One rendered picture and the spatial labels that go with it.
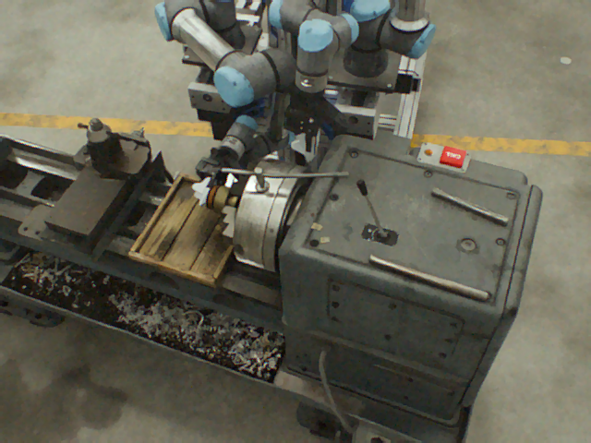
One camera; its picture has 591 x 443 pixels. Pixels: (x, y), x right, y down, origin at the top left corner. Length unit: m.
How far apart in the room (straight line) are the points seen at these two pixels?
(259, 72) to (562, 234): 1.99
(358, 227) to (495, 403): 1.40
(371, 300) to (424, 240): 0.20
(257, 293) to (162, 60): 2.44
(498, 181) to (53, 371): 2.03
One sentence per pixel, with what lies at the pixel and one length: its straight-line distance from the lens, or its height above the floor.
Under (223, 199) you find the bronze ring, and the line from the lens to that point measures 1.90.
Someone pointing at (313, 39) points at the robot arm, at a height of 1.66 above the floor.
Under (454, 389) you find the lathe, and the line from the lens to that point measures 1.97.
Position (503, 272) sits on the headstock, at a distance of 1.63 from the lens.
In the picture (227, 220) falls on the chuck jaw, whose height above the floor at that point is 1.11.
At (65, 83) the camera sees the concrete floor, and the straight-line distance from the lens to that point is 4.19.
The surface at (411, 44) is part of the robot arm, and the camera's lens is 2.02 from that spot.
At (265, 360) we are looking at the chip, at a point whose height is 0.56.
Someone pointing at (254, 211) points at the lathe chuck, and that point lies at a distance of 1.75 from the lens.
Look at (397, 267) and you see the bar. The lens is 1.57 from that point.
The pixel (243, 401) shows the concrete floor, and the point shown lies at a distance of 2.79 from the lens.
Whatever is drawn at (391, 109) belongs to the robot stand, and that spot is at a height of 0.21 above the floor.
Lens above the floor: 2.58
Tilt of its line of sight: 53 degrees down
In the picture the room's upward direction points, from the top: 3 degrees counter-clockwise
